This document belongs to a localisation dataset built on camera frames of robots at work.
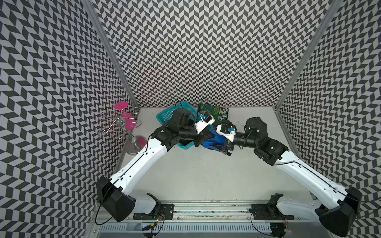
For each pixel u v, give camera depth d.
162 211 0.71
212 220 0.71
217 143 0.67
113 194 0.38
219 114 1.12
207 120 0.57
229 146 0.57
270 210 0.65
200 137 0.59
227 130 0.52
